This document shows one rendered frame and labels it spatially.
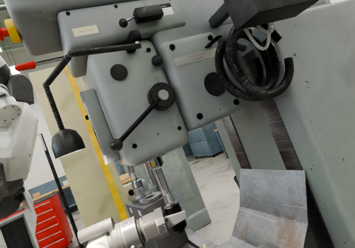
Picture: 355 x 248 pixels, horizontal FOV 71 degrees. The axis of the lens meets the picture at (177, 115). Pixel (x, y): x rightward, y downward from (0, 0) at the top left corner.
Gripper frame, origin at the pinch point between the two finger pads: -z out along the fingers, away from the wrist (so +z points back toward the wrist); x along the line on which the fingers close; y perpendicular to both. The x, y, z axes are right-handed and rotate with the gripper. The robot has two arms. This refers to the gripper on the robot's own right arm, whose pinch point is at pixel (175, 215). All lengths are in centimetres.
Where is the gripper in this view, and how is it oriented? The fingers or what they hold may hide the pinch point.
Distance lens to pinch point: 77.6
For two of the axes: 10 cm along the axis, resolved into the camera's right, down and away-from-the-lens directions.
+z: -9.2, 3.5, -1.5
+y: 3.6, 9.3, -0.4
